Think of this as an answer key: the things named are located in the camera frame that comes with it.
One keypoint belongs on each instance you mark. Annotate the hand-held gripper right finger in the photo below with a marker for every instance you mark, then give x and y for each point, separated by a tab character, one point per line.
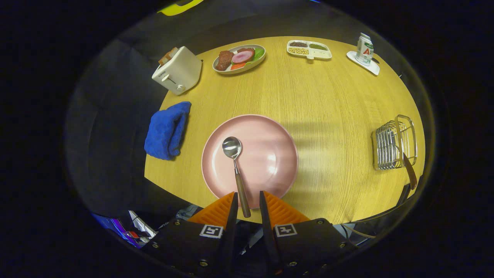
268	231

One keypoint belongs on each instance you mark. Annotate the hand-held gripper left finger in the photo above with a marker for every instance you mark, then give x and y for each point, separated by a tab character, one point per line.
231	231

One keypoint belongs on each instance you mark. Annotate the pink round plate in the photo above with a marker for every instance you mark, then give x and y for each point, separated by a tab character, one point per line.
266	154

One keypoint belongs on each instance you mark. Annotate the blue folded towel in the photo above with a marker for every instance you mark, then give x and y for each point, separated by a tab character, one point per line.
166	131

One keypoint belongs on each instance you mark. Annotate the black table edge clamp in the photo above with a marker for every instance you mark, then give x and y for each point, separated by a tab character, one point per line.
404	194

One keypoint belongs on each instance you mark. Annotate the orange carrot slice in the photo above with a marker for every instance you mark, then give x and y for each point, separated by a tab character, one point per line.
237	66

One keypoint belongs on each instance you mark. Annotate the white toaster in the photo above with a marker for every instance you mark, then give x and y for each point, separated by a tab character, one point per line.
181	73

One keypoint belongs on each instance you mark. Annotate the grey food plate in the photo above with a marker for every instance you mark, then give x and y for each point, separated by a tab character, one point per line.
256	65

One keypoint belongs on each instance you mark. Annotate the black backdrop cloth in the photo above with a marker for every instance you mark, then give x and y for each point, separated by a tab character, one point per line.
108	116

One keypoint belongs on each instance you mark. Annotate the large brown meat piece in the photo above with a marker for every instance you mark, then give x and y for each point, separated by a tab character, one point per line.
224	60

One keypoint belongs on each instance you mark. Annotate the pink ham slice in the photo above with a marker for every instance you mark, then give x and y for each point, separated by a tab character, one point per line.
243	57

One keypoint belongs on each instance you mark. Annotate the green lettuce leaf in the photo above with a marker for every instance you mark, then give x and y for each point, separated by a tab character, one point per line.
258	54

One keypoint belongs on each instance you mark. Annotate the small brown meat piece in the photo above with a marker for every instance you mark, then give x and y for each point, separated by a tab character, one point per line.
247	50

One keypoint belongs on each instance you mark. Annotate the pile of yellow soybeans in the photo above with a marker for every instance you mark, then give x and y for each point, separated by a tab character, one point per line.
298	50

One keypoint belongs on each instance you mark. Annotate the white divided dish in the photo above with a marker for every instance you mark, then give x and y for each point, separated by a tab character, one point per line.
320	54

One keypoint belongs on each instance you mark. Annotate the toast slice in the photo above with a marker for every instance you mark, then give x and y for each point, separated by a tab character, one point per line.
168	56

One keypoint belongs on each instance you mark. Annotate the pile of dark red beans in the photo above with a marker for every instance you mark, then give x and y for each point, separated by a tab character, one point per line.
298	44

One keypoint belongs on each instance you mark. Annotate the pile of green beans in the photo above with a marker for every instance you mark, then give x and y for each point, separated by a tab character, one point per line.
318	46

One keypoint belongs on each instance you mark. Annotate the white square coaster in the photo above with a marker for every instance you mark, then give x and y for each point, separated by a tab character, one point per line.
372	69

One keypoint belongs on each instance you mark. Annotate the white drink bottle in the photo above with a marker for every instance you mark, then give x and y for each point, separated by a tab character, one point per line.
364	50

